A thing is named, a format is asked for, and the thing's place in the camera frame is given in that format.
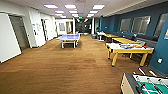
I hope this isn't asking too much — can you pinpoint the white double door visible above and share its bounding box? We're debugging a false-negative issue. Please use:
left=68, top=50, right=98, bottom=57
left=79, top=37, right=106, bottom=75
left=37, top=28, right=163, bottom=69
left=0, top=12, right=22, bottom=64

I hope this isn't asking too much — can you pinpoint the long wooden table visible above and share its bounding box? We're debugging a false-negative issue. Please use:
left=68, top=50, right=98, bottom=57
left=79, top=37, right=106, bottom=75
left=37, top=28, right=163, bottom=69
left=103, top=33, right=120, bottom=42
left=112, top=37, right=139, bottom=45

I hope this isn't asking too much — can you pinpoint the interior glass window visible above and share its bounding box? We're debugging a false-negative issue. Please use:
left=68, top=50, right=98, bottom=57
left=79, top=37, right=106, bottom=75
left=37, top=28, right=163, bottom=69
left=119, top=17, right=132, bottom=33
left=131, top=15, right=152, bottom=36

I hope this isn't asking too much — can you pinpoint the small white table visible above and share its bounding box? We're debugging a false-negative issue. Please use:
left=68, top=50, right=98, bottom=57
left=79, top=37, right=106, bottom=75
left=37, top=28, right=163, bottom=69
left=96, top=31, right=106, bottom=41

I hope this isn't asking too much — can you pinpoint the blue ping pong table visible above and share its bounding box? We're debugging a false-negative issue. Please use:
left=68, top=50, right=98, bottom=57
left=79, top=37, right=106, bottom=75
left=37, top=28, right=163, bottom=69
left=55, top=33, right=81, bottom=49

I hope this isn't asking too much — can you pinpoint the yellow air hockey table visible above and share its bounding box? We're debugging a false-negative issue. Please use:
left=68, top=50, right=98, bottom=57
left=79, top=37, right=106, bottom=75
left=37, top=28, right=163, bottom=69
left=105, top=42, right=155, bottom=68

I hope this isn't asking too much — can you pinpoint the green foosball table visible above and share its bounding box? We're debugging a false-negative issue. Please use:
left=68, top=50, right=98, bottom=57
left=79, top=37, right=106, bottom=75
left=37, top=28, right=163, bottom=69
left=120, top=67, right=168, bottom=94

